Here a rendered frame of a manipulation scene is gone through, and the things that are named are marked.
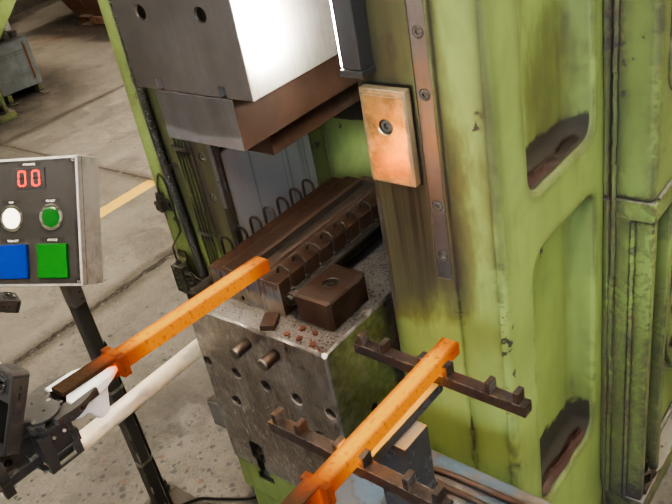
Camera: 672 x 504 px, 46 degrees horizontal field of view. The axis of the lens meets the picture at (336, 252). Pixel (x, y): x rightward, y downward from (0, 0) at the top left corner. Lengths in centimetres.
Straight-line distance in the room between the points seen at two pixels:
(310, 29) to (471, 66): 32
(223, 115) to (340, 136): 58
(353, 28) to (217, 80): 25
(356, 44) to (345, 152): 68
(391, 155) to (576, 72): 42
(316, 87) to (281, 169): 39
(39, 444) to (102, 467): 166
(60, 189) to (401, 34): 86
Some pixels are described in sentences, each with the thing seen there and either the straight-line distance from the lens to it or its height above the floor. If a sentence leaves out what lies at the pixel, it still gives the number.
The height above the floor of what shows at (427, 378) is 100.
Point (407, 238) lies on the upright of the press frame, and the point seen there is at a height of 106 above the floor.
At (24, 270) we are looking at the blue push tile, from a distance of 183.
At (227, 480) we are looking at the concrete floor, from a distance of 255.
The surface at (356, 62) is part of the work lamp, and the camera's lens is 127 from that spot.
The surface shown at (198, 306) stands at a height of 113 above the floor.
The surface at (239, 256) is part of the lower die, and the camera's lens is 162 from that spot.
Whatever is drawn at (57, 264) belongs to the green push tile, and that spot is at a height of 100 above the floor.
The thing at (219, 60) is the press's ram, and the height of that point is 143.
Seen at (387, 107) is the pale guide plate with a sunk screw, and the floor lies 133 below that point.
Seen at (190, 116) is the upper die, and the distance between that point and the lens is 143.
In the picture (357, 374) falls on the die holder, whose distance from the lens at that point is 153.
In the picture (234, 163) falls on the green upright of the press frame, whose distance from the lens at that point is 172.
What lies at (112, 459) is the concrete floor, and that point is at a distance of 279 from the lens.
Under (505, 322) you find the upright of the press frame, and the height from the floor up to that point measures 93.
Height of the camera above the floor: 180
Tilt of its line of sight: 31 degrees down
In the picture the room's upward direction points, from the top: 11 degrees counter-clockwise
